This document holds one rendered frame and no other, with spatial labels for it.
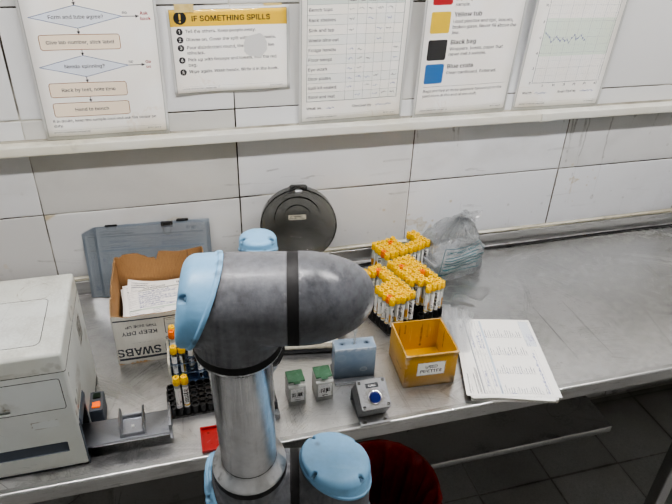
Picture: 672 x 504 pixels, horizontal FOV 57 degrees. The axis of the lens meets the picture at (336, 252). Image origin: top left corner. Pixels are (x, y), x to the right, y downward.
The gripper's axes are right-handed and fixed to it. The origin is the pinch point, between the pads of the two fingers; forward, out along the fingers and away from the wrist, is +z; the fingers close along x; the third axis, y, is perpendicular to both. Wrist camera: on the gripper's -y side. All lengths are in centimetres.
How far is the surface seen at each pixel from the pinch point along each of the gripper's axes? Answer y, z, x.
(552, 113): 54, -36, -97
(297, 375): 2.5, 3.3, -7.9
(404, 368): -0.3, 4.0, -33.3
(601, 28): 56, -60, -109
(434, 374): -1.4, 6.6, -40.8
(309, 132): 54, -35, -23
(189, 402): 3.0, 6.4, 16.7
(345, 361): 4.9, 3.6, -20.2
